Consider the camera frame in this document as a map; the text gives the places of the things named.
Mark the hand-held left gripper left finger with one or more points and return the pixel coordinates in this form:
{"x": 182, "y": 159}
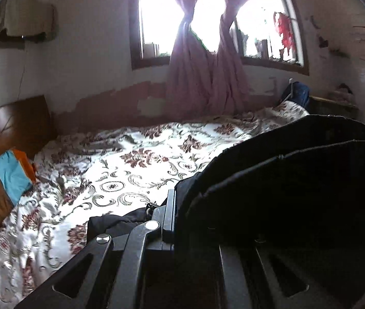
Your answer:
{"x": 170, "y": 212}

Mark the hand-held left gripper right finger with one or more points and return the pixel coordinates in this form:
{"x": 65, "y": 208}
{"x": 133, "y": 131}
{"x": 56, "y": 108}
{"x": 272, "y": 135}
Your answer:
{"x": 230, "y": 280}

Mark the dark puffer jacket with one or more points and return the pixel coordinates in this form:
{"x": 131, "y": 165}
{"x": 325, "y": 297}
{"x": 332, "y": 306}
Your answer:
{"x": 282, "y": 183}

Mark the floral bed sheet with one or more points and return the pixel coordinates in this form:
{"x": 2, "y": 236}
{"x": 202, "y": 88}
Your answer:
{"x": 121, "y": 167}

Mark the orange cloth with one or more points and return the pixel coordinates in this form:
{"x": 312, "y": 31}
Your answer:
{"x": 24, "y": 164}

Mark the blue garment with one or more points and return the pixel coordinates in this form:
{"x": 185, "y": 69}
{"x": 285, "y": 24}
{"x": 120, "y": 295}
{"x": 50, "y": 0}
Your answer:
{"x": 298, "y": 95}

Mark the wooden headboard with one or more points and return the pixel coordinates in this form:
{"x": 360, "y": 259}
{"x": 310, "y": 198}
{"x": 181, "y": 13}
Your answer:
{"x": 15, "y": 122}

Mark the brown framed window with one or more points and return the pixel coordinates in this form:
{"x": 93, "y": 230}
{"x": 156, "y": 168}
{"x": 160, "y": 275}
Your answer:
{"x": 156, "y": 22}

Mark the wooden side table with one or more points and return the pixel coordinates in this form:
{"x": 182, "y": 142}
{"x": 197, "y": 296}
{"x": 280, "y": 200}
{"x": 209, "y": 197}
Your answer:
{"x": 330, "y": 107}

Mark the pale bundle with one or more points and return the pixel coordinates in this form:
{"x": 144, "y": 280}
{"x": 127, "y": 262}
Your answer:
{"x": 341, "y": 93}

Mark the red window decoration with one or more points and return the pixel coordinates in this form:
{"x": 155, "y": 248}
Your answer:
{"x": 285, "y": 32}

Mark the beige cloth covered shelf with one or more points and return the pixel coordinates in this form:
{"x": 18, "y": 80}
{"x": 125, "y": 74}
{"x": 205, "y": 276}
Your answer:
{"x": 24, "y": 13}

